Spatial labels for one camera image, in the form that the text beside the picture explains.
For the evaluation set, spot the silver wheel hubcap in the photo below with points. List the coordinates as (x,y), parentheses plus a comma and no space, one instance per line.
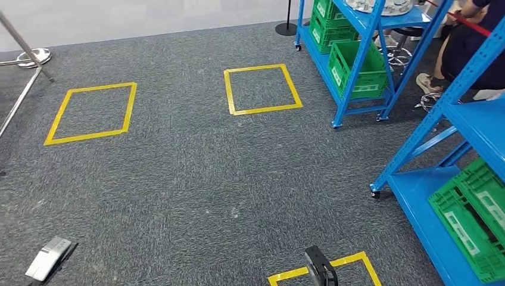
(398,8)

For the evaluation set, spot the yellow floor tape square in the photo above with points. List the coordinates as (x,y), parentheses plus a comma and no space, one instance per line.
(232,112)
(133,85)

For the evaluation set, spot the person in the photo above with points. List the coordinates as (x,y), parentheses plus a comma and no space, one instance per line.
(473,47)

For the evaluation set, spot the black robot bracket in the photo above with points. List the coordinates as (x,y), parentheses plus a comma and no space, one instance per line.
(319,268)

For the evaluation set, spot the red barrier belt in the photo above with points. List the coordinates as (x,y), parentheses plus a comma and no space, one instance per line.
(469,23)

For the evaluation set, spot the chrome stanchion base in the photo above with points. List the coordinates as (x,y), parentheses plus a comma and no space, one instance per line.
(41,56)

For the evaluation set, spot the wide blue metal rack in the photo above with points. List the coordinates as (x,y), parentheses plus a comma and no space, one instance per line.
(418,213)

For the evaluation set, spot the black barrier stanchion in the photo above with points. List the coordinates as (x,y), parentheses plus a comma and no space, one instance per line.
(286,29)

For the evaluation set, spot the green plastic crate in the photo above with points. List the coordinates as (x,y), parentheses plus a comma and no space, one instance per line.
(367,85)
(473,173)
(325,8)
(327,37)
(453,237)

